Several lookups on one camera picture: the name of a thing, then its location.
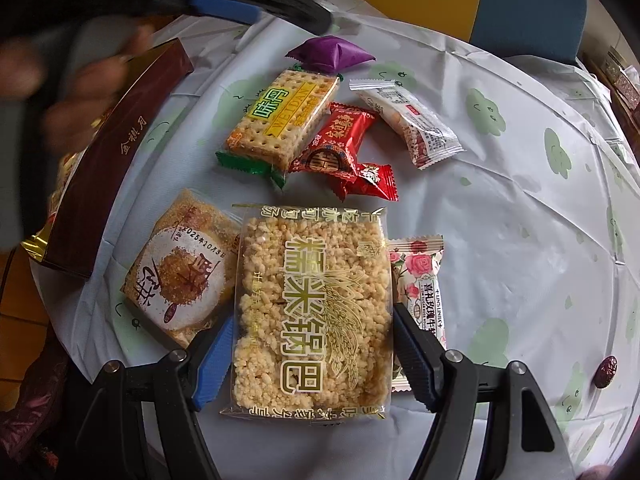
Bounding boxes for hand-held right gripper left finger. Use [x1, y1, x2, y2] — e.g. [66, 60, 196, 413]
[75, 312, 236, 480]

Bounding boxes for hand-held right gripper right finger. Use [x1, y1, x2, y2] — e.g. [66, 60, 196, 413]
[392, 302, 576, 480]

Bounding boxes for round print sesame snack packet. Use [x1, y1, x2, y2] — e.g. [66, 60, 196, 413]
[120, 188, 243, 350]

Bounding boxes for puffed rice cake packet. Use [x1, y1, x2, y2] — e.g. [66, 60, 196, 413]
[219, 203, 393, 423]

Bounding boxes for purple candy packet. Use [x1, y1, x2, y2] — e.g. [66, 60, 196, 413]
[285, 35, 376, 73]

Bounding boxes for yellow label cracker packet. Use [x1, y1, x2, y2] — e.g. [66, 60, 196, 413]
[215, 62, 346, 191]

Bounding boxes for small red candy packet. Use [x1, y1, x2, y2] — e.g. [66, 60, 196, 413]
[335, 162, 398, 202]

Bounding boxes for large red candy packet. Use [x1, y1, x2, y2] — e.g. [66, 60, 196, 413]
[287, 101, 381, 186]

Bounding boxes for brown gift box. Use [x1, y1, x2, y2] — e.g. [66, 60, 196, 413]
[22, 37, 196, 281]

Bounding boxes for person's left hand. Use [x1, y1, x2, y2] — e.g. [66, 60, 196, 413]
[0, 22, 158, 158]

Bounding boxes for rose print nougat packet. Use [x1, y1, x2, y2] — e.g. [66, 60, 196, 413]
[387, 234, 448, 393]

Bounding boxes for white tablecloth with green clouds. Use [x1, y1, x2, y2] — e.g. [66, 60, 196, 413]
[30, 0, 640, 476]

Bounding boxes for dark red patterned cloth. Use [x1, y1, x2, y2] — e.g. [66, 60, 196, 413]
[0, 330, 71, 461]

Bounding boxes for red date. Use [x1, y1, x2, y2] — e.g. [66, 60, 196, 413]
[592, 355, 620, 390]

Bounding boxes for white cereal bar packet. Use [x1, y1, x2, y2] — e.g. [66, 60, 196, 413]
[348, 78, 465, 170]

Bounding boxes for yellow and blue chair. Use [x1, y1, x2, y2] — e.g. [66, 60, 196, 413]
[357, 0, 588, 66]

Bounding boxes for patterned gift boxes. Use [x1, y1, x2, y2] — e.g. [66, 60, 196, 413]
[600, 45, 640, 126]

